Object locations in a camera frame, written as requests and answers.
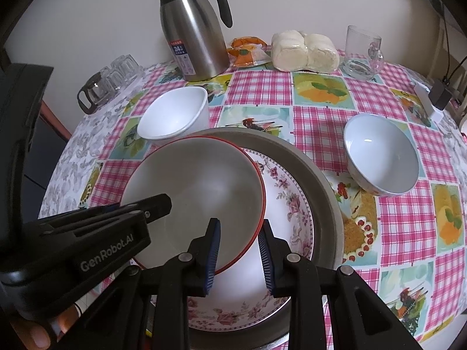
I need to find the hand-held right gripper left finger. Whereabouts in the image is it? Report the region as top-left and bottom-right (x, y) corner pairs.
(78, 218), (222, 350)

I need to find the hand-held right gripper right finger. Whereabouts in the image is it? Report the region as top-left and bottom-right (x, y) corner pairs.
(257, 219), (420, 350)

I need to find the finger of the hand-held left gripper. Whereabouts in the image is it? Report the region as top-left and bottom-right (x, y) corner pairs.
(78, 194), (173, 224)

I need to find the strawberry print bowl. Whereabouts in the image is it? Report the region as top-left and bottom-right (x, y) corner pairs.
(120, 136), (266, 276)

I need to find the round floral plate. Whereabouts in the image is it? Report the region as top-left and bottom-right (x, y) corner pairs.
(182, 147), (314, 330)

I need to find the stainless steel basin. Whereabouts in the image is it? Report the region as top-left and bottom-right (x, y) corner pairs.
(146, 127), (344, 350)

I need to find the square white bowl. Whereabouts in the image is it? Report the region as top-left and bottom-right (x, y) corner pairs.
(137, 87), (211, 141)

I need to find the small white bowl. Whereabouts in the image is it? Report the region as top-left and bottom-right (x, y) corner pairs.
(344, 113), (420, 196)

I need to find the person's left hand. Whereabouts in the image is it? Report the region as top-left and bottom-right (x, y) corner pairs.
(11, 301), (83, 350)

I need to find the black chair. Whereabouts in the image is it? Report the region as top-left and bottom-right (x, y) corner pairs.
(20, 98), (74, 223)

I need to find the grey floral cloth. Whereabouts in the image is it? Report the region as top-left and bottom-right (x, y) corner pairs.
(38, 66), (161, 223)

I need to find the clear glass cup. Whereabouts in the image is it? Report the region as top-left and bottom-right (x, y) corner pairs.
(111, 55), (142, 79)
(104, 66), (125, 90)

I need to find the stainless steel thermos jug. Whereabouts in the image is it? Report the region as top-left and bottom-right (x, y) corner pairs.
(155, 0), (233, 83)

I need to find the orange snack packet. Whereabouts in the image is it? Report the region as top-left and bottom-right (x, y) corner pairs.
(227, 36), (272, 68)

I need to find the bag of steamed buns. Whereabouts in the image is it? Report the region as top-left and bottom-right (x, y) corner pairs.
(271, 31), (340, 74)

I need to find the white power strip with adapter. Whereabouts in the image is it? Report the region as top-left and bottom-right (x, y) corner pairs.
(414, 83), (444, 120)

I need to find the clear glass mug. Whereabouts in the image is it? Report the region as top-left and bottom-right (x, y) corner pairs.
(341, 25), (384, 81)

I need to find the black charger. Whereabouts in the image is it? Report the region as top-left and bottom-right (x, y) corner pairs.
(428, 78), (453, 111)

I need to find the glass pot with black handle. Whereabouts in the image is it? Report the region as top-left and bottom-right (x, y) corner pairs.
(76, 72), (110, 114)

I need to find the black charger cable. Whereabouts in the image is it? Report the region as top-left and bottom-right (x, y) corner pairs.
(449, 54), (467, 81)

